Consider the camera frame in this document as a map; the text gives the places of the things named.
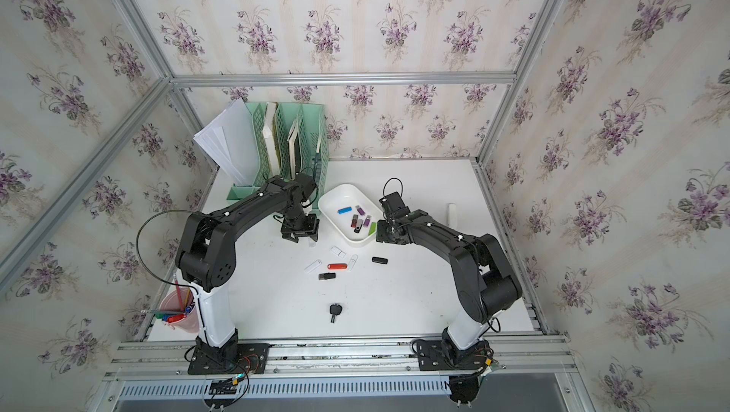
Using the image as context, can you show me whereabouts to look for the white book in organizer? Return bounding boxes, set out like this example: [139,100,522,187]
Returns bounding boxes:
[262,102,281,176]

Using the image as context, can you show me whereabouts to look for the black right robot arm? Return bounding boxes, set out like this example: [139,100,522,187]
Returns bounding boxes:
[376,192,523,352]

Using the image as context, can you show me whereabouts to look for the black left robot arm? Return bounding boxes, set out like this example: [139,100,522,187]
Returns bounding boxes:
[175,173,319,352]

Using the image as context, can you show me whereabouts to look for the beige notebook in organizer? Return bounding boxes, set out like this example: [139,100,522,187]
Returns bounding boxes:
[287,120,302,179]

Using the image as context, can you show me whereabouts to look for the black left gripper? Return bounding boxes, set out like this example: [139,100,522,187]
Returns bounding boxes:
[281,205,322,243]

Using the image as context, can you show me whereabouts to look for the green desk file organizer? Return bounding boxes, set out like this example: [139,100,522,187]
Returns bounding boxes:
[227,102,329,208]

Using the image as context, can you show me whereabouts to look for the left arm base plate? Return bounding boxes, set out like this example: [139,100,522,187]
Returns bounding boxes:
[186,343,271,376]

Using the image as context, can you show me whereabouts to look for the black car key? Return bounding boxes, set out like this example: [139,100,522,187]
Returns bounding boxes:
[329,304,343,324]

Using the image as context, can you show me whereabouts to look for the white ribbed usb drive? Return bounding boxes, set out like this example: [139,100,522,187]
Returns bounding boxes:
[331,246,347,258]

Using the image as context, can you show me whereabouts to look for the white paper stack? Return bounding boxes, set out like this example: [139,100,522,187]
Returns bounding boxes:
[193,100,260,186]

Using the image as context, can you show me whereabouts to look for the dark grey usb drive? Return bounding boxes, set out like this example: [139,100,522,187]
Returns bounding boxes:
[319,272,336,281]

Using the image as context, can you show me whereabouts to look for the white plastic storage box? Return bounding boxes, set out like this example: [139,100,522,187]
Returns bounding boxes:
[319,184,382,247]

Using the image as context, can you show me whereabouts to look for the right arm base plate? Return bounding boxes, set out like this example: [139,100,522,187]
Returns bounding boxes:
[411,339,494,371]

